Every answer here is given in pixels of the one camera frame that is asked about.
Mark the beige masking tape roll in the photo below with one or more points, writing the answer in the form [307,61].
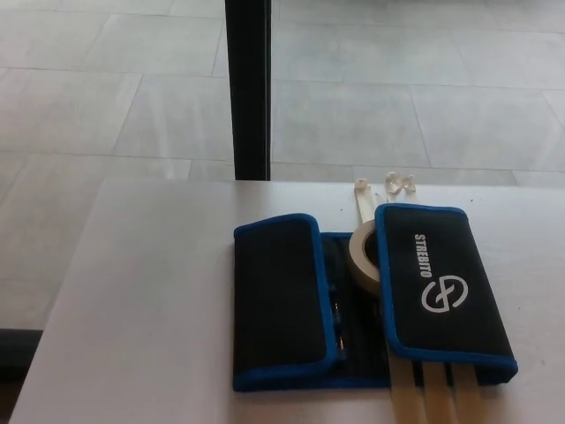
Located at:
[358,260]

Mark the black toolkit case blue trim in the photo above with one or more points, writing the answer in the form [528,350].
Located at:
[273,287]

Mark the black vertical pillar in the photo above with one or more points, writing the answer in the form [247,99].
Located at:
[248,88]

